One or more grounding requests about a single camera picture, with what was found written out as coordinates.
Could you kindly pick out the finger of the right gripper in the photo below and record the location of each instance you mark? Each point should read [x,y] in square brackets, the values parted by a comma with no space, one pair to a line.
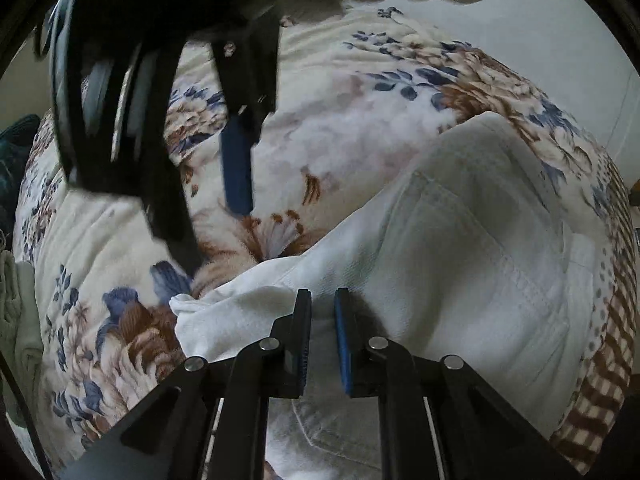
[246,63]
[144,166]

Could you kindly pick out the pale green folded clothes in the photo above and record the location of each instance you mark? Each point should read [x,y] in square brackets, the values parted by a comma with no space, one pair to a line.
[21,341]

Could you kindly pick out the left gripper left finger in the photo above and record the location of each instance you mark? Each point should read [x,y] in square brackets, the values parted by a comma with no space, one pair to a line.
[208,419]

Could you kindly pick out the floral fleece blanket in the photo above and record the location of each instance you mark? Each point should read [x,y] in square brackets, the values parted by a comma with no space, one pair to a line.
[359,99]

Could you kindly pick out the dark teal folded garment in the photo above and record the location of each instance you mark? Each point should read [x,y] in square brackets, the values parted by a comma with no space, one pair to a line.
[15,143]

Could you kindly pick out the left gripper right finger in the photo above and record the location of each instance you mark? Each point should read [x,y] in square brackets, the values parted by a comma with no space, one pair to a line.
[438,419]

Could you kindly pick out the white pants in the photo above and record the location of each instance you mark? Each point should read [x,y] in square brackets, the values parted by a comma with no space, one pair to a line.
[464,253]

